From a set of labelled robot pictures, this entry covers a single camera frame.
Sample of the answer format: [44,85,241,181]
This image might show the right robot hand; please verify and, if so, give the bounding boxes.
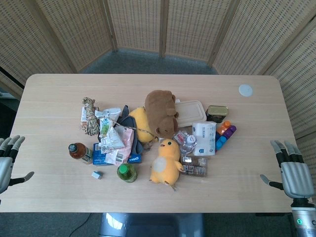
[260,140,313,199]

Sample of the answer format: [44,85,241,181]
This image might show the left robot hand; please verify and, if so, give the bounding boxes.
[0,135,35,195]

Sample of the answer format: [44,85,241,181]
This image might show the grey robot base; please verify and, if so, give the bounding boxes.
[98,212,205,237]

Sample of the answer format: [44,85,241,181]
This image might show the brown tea bottle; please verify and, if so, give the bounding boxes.
[68,142,94,165]

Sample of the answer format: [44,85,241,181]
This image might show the colourful toy blocks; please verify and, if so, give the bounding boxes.
[215,120,237,152]

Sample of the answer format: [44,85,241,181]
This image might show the blue Oreo box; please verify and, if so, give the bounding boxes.
[92,142,143,165]

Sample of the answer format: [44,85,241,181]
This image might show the white tissue pack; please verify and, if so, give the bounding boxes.
[191,121,217,157]

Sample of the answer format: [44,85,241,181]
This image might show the white round table cap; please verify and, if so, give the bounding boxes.
[238,84,254,97]

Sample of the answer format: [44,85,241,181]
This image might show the dark green tin can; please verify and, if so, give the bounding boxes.
[205,105,230,123]

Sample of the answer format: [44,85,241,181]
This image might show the brown snack packet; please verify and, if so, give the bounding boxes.
[181,155,209,177]

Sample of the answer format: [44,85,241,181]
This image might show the green white snack bag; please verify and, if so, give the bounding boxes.
[95,108,126,153]

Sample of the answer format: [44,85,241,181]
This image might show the clear plastic water bottle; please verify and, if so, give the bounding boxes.
[178,134,198,156]

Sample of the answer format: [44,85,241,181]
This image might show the pink snack packet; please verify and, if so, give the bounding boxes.
[105,128,135,165]

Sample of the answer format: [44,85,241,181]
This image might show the red white small packet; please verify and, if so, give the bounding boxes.
[172,130,190,144]

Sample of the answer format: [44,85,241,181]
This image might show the green tea bottle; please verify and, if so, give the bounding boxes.
[117,163,138,183]

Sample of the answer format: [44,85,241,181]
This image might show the yellow chick plush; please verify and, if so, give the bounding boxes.
[149,138,185,186]

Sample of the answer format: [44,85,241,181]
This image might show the grey cloth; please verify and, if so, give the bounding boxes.
[116,105,144,154]

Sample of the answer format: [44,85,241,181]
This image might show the yellow round plush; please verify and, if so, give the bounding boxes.
[128,106,158,144]

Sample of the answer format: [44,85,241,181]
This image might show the brown bear plush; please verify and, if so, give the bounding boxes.
[144,90,180,138]

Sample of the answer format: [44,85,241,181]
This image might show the wicker folding screen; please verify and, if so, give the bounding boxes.
[0,0,316,173]

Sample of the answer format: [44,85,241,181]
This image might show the black cable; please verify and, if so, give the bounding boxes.
[70,213,92,237]

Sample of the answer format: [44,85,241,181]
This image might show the coiled camouflage rope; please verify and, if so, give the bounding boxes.
[80,97,101,137]

